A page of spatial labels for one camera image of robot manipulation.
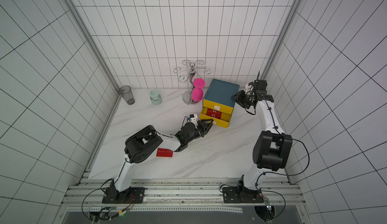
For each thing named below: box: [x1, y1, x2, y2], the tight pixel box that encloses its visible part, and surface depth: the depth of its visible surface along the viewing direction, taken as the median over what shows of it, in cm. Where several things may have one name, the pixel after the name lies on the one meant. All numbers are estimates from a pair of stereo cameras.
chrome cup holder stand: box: [173, 60, 212, 106], surface depth 96 cm
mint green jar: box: [149, 90, 163, 106], surface depth 112 cm
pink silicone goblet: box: [190, 78, 207, 102], surface depth 92 cm
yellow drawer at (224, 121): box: [199, 106, 232, 129], surface depth 89 cm
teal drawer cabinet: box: [202, 78, 240, 116], surface depth 88 cm
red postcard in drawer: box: [206, 107, 223, 120], surface depth 97 cm
